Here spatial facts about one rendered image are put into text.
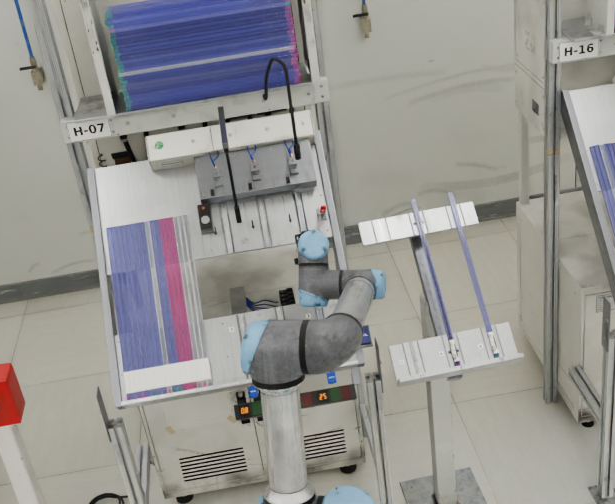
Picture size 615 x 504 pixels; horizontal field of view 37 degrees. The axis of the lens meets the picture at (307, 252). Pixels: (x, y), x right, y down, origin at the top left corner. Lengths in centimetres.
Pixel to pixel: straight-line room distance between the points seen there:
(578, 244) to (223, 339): 133
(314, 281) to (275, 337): 40
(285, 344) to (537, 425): 170
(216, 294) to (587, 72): 142
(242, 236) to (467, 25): 201
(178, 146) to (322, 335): 98
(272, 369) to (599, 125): 142
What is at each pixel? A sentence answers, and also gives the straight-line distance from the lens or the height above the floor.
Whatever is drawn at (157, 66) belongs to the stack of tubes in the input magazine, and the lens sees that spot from 261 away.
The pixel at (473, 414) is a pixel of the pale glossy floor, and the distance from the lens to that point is 348.
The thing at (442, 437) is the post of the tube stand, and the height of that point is 31.
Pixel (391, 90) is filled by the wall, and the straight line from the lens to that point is 433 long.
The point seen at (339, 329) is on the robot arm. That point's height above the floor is 116.
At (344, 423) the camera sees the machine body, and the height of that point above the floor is 25.
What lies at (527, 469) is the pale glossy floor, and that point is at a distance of 327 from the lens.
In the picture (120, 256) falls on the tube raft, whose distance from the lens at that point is 268.
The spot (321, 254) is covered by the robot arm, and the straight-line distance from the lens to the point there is 227.
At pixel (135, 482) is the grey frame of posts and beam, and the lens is 279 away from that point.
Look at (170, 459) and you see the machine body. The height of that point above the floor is 23.
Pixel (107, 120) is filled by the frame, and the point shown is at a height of 136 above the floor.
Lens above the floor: 225
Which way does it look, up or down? 29 degrees down
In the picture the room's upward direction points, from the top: 8 degrees counter-clockwise
